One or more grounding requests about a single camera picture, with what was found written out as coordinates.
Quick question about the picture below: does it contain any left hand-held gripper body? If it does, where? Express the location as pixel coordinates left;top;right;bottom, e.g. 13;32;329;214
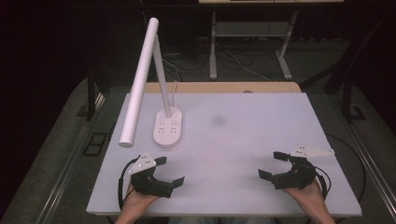
128;151;175;199

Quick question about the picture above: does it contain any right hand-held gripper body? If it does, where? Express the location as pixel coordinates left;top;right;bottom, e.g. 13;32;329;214
271;143;336;190

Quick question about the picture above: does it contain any white desk lamp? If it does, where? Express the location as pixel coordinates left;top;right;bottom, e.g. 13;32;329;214
118;17;183;148

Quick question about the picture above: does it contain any person's left hand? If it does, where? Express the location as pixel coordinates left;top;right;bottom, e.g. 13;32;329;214
119;182;161;217

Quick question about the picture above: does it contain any person's right hand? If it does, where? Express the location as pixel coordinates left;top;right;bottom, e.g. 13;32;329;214
282;179;329;215

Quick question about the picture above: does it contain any white foam table mat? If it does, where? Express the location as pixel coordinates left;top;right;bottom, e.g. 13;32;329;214
85;91;363;218

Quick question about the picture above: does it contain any black metal stand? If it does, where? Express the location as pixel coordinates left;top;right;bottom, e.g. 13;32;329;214
86;72;106;122
323;12;390;123

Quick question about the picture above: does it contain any wooden table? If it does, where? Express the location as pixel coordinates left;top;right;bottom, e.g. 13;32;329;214
144;81;303;94

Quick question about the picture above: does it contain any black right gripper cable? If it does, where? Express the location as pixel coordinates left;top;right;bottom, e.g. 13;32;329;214
313;165;332;201

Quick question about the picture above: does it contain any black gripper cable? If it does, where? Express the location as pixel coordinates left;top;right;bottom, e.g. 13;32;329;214
117;155;142;212
313;165;332;201

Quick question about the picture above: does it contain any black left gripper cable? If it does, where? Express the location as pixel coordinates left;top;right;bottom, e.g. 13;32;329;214
117;155;142;212

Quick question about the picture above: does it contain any thin black floor cable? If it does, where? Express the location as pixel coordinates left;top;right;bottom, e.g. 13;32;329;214
324;133;368;203

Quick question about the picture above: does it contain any white lamp cable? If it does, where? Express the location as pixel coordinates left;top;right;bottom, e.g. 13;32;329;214
169;80;178;109

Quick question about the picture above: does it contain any white floor cable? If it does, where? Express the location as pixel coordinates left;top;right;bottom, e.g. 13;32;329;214
222;49;273;83

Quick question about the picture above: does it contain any grey metal desk frame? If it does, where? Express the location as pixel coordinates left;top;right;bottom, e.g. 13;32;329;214
208;10;299;81

